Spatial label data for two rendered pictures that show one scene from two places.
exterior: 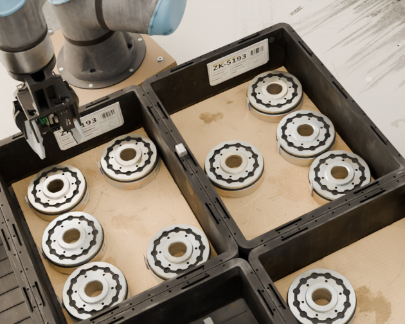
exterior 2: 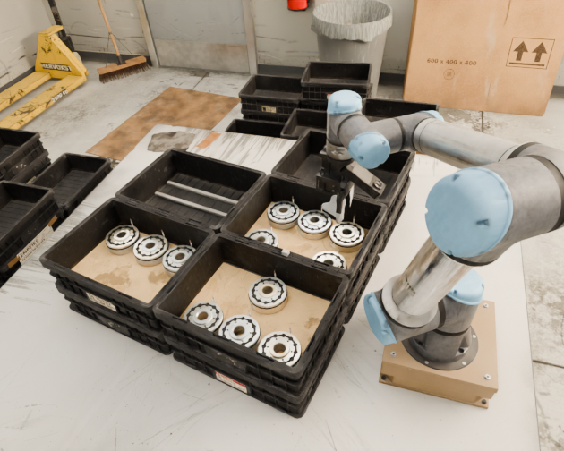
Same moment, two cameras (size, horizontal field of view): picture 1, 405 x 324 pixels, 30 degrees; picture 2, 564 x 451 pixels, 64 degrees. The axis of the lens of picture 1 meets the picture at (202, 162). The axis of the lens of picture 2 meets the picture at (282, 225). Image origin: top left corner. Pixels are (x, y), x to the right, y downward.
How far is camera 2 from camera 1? 1.48 m
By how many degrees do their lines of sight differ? 78
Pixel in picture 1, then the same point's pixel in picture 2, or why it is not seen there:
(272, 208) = (234, 292)
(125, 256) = (288, 236)
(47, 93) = (329, 167)
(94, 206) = (325, 245)
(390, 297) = (150, 285)
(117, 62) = not seen: hidden behind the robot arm
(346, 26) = not seen: outside the picture
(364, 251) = not seen: hidden behind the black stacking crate
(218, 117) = (307, 325)
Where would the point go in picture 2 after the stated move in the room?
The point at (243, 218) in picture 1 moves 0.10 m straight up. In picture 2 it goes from (245, 279) to (241, 255)
